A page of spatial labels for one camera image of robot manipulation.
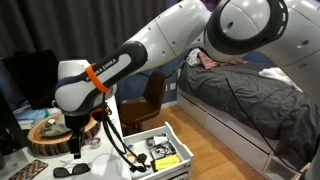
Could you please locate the white open drawer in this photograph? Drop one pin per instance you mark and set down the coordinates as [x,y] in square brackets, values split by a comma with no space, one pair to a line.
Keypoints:
[181,171]

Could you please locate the brown leather chair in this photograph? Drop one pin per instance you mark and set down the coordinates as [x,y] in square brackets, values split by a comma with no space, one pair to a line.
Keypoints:
[133,112]

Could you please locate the pink pillow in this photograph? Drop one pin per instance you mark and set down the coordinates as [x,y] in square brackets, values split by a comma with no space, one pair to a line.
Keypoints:
[210,64]

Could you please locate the round wooden log slab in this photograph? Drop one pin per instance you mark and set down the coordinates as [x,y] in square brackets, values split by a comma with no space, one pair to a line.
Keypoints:
[56,145]

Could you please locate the dark grey curtain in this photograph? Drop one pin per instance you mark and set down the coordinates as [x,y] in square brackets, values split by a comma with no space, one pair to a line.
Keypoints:
[73,29]

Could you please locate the white round blue-lid container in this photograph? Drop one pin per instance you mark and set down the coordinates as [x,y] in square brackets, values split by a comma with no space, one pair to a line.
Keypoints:
[131,147]

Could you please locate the sunglasses in drawer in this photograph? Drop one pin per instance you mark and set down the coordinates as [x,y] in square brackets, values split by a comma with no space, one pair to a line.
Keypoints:
[139,168]

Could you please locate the black hexagonal box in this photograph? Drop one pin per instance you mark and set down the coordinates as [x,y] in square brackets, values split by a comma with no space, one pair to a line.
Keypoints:
[141,158]

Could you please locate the white wall socket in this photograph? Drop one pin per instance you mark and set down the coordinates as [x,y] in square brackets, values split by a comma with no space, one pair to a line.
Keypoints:
[172,86]

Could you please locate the white towel on bed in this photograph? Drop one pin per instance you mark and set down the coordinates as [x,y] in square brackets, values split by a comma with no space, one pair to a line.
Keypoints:
[277,74]

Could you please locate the grey flat cap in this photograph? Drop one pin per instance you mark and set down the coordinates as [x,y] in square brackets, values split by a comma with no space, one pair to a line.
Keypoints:
[54,127]

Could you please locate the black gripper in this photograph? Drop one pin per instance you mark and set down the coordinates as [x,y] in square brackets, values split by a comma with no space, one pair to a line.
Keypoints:
[76,125]

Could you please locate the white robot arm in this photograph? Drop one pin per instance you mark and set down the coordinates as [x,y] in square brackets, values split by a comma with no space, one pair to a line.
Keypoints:
[286,31]

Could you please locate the clear tape roll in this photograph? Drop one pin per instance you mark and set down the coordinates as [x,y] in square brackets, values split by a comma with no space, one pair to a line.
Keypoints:
[94,143]

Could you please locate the yellow green bangle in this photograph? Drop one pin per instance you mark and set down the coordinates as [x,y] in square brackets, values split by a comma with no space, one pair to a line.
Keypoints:
[132,159]

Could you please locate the bed with grey duvet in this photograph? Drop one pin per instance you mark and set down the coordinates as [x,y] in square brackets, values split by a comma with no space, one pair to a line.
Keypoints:
[269,124]

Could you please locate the yellow notepad in drawer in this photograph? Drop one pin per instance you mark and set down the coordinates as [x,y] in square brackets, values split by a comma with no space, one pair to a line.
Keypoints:
[165,162]

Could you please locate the black computer monitor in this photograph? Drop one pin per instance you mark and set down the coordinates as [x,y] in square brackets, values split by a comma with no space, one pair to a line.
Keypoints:
[36,76]

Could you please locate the black sunglasses clear temples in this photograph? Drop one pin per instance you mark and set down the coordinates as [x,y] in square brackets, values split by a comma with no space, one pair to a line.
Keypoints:
[70,167]

